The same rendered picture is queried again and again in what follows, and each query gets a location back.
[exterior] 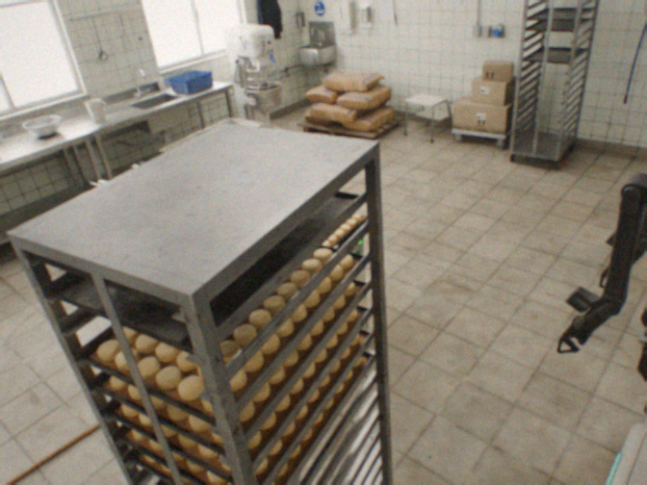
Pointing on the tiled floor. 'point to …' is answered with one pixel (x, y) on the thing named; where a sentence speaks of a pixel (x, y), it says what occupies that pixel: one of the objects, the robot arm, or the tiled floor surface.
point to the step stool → (428, 110)
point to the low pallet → (350, 130)
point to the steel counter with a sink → (157, 102)
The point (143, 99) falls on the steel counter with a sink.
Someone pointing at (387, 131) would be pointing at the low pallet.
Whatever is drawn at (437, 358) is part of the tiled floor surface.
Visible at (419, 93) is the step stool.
